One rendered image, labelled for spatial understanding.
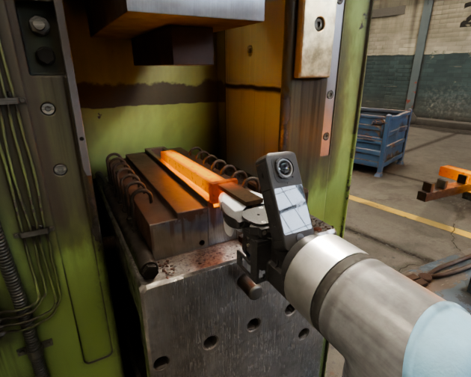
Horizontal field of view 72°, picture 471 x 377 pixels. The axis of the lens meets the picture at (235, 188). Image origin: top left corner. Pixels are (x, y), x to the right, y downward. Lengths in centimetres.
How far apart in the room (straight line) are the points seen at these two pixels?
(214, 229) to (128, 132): 49
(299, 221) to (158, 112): 68
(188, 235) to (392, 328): 36
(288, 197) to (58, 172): 40
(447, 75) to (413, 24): 132
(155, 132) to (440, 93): 750
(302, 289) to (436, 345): 12
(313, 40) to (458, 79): 736
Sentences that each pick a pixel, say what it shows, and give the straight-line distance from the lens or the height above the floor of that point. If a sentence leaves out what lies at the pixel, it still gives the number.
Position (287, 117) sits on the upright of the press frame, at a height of 110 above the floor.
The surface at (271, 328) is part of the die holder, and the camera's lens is 68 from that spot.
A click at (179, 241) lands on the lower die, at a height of 94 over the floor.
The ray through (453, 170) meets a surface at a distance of 93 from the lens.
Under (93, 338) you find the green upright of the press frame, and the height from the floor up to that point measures 68.
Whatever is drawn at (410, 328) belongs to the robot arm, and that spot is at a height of 103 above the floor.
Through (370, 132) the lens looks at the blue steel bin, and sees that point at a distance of 412.
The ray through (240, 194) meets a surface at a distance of 47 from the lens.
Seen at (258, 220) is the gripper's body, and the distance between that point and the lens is 40.
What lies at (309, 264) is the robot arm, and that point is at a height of 103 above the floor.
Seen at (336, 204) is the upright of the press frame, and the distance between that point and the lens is 96.
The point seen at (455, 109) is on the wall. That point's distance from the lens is 808.
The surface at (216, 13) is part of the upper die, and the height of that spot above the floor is 128.
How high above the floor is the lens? 121
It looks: 21 degrees down
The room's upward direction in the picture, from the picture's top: straight up
